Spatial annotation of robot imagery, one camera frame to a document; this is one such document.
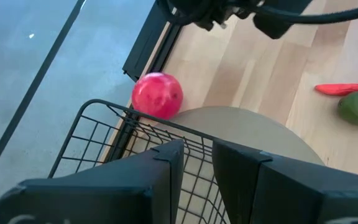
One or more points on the round grey mat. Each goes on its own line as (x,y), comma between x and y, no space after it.
(244,130)

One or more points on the black flat metal bar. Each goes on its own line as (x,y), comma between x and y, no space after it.
(145,46)

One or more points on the black aluminium table frame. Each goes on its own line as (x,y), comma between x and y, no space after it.
(166,46)

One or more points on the red apple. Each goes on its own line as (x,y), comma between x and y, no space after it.
(157,95)

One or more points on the bright red chili pepper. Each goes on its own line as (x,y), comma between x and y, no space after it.
(340,89)

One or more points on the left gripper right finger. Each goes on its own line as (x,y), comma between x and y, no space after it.
(291,193)

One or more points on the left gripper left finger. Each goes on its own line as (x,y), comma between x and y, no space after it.
(104,193)

